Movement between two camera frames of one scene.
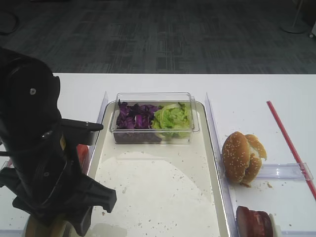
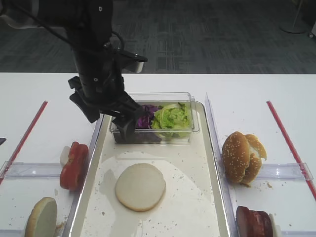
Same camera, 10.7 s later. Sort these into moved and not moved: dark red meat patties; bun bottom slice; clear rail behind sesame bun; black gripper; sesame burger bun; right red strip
Moved: bun bottom slice; black gripper
Not moved: dark red meat patties; right red strip; sesame burger bun; clear rail behind sesame bun
